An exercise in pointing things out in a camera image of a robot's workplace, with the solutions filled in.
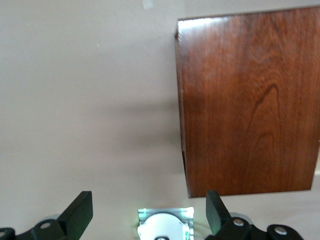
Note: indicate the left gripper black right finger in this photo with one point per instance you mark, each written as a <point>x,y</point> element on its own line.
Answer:
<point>217,217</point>

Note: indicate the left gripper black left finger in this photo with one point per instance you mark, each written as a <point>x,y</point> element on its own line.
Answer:
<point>75,217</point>

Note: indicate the dark brown wooden cabinet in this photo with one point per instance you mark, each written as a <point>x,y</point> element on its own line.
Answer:
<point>250,100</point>

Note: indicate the small grey tape patch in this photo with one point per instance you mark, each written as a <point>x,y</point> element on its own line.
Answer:
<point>148,3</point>

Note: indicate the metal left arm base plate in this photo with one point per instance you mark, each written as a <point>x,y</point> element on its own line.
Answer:
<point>190,217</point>

